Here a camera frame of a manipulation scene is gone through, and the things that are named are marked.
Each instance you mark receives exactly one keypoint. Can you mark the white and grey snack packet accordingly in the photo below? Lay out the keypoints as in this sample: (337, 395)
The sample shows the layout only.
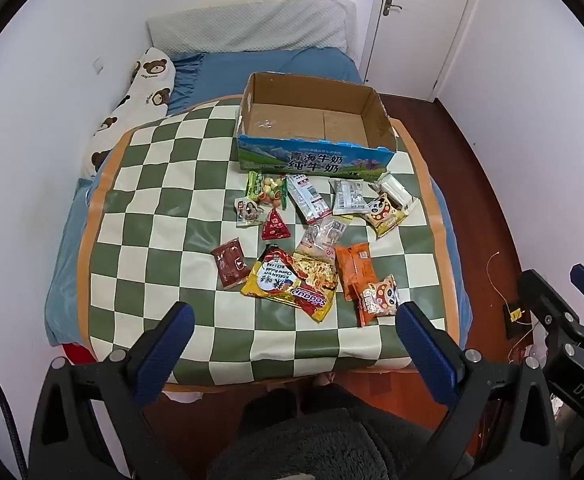
(349, 196)

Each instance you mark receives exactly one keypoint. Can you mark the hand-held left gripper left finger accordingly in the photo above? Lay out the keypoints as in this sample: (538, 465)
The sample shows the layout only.
(166, 347)

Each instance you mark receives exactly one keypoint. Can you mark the green candy packet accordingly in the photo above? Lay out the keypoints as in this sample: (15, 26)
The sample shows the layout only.
(267, 191)

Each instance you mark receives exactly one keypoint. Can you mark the blue bedsheet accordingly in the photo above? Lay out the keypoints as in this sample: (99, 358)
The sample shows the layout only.
(231, 70)

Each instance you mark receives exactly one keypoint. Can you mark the green and cream checkered mat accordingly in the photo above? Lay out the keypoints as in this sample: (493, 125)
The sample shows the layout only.
(171, 210)

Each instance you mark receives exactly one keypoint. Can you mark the red object under bed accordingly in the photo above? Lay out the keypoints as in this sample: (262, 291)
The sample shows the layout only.
(79, 354)

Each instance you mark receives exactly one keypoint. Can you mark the beige snack packet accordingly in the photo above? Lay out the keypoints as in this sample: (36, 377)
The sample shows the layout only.
(322, 235)

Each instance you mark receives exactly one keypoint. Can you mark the dark red sauce packet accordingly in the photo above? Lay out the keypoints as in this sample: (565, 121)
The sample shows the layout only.
(230, 265)

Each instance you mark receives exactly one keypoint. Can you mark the white door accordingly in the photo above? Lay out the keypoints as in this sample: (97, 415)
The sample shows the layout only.
(422, 35)

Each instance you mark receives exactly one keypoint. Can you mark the cardboard box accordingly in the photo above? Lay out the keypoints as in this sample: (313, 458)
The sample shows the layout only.
(312, 160)

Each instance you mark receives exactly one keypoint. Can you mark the grey pillow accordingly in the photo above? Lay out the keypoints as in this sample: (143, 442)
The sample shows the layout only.
(252, 25)

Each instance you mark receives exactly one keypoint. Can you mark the red triangular snack packet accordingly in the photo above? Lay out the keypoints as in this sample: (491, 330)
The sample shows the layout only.
(276, 227)

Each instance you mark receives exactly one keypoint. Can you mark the white wall socket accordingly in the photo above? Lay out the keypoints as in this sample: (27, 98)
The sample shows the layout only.
(97, 65)

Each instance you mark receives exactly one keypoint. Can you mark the plain white snack packet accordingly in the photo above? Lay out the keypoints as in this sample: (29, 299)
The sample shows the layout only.
(394, 190)

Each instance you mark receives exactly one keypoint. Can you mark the plain orange snack packet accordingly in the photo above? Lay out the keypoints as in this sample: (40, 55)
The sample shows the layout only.
(354, 267)

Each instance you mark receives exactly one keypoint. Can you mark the yellow instant noodle packet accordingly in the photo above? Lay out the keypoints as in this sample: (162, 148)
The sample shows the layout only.
(292, 285)

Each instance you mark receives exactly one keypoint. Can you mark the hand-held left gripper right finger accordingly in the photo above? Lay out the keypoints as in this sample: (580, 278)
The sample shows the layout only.
(424, 350)

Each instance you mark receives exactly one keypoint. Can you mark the long white and red packet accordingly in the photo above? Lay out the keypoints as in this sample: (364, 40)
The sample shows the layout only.
(308, 200)

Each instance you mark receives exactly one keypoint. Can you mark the bear-print long pillow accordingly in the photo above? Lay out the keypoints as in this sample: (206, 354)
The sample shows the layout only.
(141, 95)

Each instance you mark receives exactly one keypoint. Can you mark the orange panda-print packet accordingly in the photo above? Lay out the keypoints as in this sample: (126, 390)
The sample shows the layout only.
(377, 300)

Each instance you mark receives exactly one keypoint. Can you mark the yellow panda-print packet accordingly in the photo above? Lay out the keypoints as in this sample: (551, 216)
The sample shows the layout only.
(384, 212)

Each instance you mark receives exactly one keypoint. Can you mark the small white face-print packet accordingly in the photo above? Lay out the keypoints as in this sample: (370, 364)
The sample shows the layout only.
(249, 212)

